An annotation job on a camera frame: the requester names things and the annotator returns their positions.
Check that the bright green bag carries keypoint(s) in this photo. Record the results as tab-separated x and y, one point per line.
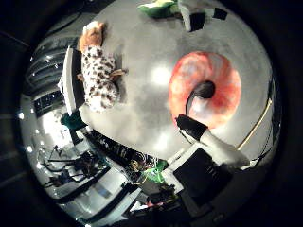
155	172

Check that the spotted plush toy, orange head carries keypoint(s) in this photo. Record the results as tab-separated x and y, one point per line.
99	75

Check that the green and white plush toy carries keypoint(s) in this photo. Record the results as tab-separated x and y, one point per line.
157	8

